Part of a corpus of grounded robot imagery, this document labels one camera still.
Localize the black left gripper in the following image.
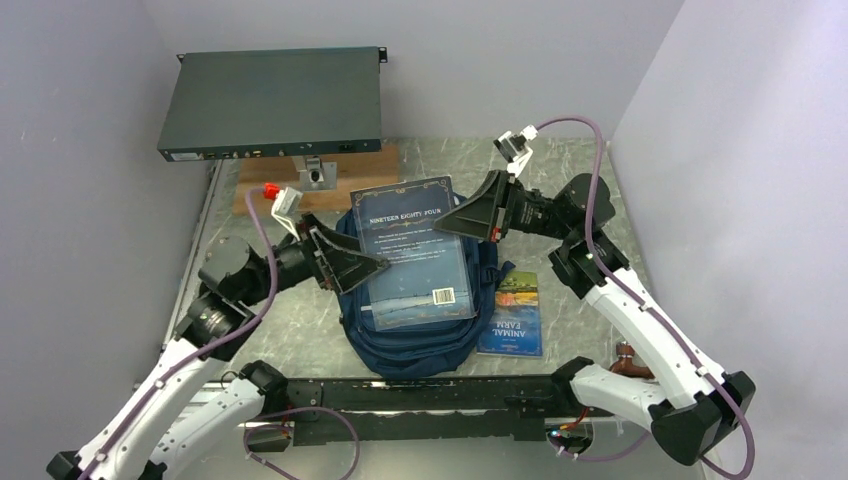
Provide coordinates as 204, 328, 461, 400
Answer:
240, 211, 389, 305

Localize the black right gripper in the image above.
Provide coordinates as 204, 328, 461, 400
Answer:
432, 168, 576, 242

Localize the Nineteen Eighty-Four book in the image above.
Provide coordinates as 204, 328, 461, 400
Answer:
351, 176, 474, 331

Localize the Animal Farm book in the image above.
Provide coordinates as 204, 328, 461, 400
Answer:
476, 270, 543, 358

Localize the navy blue student backpack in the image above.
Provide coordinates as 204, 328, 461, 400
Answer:
336, 208, 513, 379

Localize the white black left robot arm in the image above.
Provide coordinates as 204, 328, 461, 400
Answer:
46, 214, 388, 479

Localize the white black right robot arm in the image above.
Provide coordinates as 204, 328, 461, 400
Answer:
434, 170, 756, 479

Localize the wooden board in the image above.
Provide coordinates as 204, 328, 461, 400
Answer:
231, 145, 400, 216

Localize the grey rack server box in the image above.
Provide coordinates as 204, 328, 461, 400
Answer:
157, 46, 388, 162

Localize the copper pipe fitting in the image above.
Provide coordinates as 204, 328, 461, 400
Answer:
609, 341, 654, 380

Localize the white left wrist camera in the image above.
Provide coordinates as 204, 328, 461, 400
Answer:
263, 183, 303, 237

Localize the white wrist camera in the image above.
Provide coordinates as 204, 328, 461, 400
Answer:
263, 183, 303, 237
493, 125, 538, 177

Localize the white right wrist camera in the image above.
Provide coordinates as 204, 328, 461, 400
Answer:
493, 125, 538, 177

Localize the grey metal stand bracket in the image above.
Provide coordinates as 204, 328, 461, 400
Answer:
293, 156, 338, 192

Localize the aluminium extrusion rail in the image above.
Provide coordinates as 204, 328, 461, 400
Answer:
119, 376, 709, 432

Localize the aluminium side rail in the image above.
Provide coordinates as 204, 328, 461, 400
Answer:
160, 160, 223, 352

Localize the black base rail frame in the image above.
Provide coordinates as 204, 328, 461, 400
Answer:
247, 374, 584, 453

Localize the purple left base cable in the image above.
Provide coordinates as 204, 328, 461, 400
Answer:
243, 406, 361, 480

